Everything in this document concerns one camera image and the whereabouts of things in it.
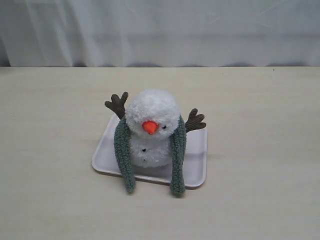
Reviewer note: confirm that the white plush snowman toy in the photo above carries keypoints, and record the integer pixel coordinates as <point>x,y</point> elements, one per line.
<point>153,113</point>

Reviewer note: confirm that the white backdrop curtain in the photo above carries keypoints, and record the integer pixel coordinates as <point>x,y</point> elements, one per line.
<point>159,33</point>

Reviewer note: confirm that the white rectangular tray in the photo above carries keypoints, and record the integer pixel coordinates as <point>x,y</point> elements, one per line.
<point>194,166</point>

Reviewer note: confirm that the green fuzzy scarf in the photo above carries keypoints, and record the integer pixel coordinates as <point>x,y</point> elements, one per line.
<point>132,150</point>

